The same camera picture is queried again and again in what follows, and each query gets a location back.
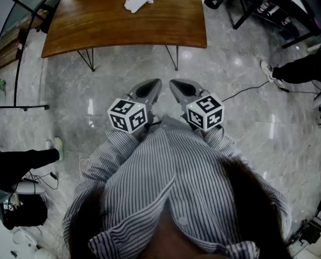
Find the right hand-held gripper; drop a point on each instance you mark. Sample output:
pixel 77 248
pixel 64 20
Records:
pixel 206 112

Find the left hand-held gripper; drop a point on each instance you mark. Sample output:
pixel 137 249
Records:
pixel 126 115

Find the white plastic object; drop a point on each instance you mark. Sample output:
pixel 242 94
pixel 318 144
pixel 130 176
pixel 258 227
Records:
pixel 138 0

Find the person's left forearm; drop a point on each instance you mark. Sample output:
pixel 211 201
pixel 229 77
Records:
pixel 109 150

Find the person's right forearm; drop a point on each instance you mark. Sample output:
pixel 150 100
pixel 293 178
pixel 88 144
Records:
pixel 222 142

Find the black hairpin table leg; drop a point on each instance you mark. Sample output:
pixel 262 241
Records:
pixel 90 61
pixel 176 59

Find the person's striped shirt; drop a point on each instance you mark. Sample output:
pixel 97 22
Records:
pixel 154 171

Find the black stand bar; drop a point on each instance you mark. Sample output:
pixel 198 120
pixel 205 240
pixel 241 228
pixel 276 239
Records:
pixel 20 107

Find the green object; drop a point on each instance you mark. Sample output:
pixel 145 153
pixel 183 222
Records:
pixel 0 84

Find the black bag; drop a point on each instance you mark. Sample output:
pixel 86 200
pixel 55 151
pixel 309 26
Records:
pixel 28 212

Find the black metal table frame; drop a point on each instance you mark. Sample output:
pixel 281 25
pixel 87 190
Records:
pixel 246 12

